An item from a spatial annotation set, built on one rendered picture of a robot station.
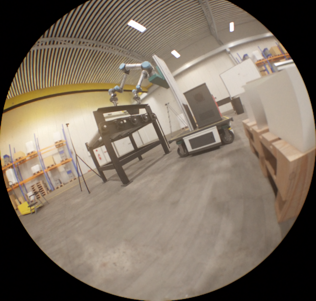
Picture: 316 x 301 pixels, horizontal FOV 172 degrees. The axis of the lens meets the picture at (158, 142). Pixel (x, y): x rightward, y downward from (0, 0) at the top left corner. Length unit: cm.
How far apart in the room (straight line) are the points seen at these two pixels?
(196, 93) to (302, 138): 127
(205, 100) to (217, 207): 116
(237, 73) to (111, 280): 572
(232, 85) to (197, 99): 405
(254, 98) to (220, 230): 65
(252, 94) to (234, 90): 469
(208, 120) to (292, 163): 120
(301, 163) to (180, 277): 51
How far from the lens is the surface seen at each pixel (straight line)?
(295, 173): 38
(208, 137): 135
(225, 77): 546
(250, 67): 526
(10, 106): 923
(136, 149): 292
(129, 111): 198
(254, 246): 50
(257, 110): 65
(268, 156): 69
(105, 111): 173
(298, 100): 34
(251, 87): 65
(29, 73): 1056
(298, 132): 37
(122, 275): 60
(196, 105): 140
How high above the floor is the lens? 47
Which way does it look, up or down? 4 degrees down
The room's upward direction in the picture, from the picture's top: 24 degrees counter-clockwise
